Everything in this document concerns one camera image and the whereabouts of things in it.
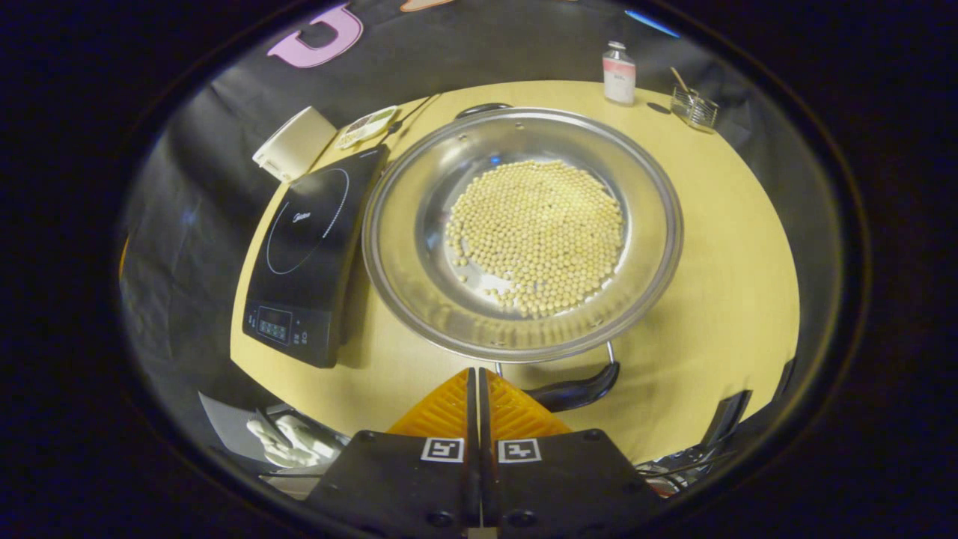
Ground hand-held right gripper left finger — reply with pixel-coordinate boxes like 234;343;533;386
303;367;480;539

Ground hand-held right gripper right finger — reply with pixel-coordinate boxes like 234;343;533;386
479;367;663;539

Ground black induction cooktop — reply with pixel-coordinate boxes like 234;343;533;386
242;144;390;369

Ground steel pot with black handles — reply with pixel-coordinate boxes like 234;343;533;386
361;103;684;412

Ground white gloves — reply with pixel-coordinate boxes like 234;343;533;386
247;414;338;469

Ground pile of yellow soybeans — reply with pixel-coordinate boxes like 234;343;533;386
444;159;626;319

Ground white toaster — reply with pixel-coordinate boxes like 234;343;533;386
252;106;338;183

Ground white divided dish of beans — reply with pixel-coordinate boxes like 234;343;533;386
335;106;399;149

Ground small white bottle pink label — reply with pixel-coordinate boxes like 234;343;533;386
602;41;637;106

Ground black power cable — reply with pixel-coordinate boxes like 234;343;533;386
385;94;442;139

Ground small wire basket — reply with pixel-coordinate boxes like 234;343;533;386
668;67;719;133

